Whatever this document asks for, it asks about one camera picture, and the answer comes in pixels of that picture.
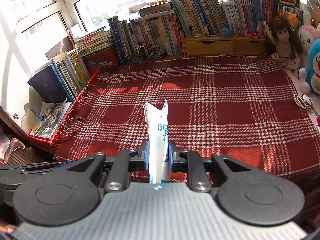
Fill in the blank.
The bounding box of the blue Doraemon plush toy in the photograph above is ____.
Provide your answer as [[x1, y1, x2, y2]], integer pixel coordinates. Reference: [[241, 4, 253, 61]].
[[298, 39, 320, 95]]

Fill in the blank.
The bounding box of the white blue paper bag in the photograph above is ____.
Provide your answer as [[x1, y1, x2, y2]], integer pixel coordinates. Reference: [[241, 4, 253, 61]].
[[144, 101, 170, 184]]

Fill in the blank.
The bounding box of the pink ribbed suitcase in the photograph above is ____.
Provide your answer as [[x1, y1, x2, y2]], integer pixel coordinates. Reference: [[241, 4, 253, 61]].
[[1, 137, 44, 165]]

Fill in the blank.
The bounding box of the brown-haired doll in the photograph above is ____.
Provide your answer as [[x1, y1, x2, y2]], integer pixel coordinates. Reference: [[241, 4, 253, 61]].
[[264, 16, 302, 71]]

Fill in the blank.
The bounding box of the blue yarn ball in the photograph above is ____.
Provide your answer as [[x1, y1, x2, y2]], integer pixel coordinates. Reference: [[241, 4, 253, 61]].
[[220, 28, 232, 37]]

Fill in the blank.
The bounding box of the stack of flat books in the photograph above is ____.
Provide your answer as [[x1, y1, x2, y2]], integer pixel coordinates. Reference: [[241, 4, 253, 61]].
[[73, 27, 114, 57]]

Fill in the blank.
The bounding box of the miniature black bicycle model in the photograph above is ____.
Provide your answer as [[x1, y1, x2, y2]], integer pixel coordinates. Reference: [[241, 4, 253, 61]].
[[132, 42, 164, 63]]

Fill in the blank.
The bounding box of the wooden desk organizer with drawers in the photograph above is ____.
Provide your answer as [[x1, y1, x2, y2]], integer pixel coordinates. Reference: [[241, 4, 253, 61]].
[[180, 32, 264, 57]]

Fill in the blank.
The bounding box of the white pink plush toy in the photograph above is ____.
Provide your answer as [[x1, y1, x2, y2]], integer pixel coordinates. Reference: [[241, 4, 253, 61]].
[[297, 24, 319, 66]]

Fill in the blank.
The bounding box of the red white plaid blanket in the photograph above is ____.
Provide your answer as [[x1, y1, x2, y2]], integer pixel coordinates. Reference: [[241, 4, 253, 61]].
[[53, 56, 319, 189]]

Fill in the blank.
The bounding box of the large red book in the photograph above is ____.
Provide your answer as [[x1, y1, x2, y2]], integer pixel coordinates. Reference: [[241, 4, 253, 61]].
[[170, 14, 183, 56]]

